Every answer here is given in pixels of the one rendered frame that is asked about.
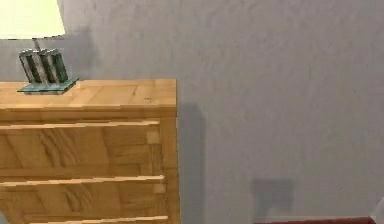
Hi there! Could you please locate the wooden chest of drawers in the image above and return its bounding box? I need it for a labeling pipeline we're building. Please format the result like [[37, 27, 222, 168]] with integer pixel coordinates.
[[0, 78, 181, 224]]

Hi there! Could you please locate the table lamp with white shade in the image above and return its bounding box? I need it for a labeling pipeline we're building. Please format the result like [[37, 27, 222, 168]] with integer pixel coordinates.
[[0, 0, 80, 96]]

